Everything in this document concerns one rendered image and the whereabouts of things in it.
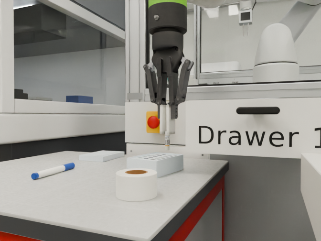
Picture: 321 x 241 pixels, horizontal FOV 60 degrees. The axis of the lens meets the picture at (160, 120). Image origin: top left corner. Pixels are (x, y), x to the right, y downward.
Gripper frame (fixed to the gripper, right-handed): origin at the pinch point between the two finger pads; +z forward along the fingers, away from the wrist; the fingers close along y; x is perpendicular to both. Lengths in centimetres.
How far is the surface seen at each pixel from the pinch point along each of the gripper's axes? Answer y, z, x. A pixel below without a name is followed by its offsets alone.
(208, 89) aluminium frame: 0.4, -9.2, -25.4
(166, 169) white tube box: -1.5, 11.5, 2.9
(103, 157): 23.5, 11.5, -2.3
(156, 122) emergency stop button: 13.8, 1.2, -15.8
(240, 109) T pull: -19.6, -2.1, 6.4
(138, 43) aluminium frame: 24.8, -26.2, -21.1
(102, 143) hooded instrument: 72, 14, -50
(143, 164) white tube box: 2.0, 10.0, 7.0
